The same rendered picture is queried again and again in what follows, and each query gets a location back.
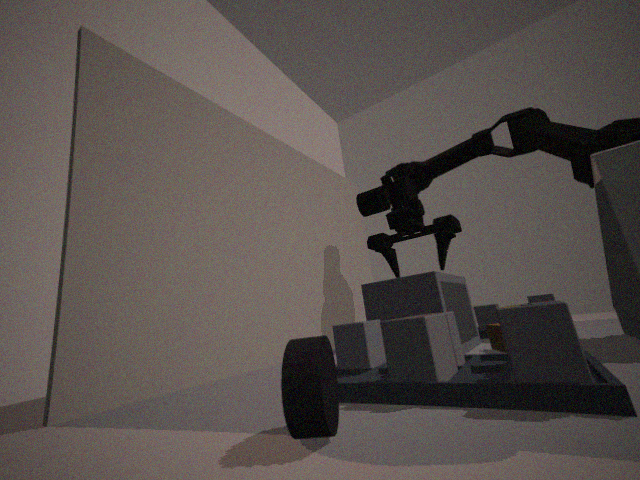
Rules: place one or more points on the beige flat wall panel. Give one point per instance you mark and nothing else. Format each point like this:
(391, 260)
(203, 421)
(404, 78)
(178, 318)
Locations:
(195, 245)

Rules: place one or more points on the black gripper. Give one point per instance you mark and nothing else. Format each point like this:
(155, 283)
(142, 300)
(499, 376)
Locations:
(444, 228)

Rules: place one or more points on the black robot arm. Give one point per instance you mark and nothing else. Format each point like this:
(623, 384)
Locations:
(530, 129)

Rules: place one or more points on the brown rectangular block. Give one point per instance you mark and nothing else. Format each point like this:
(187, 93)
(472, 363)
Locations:
(496, 337)

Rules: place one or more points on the black wheel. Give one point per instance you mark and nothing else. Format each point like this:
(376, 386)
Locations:
(310, 388)

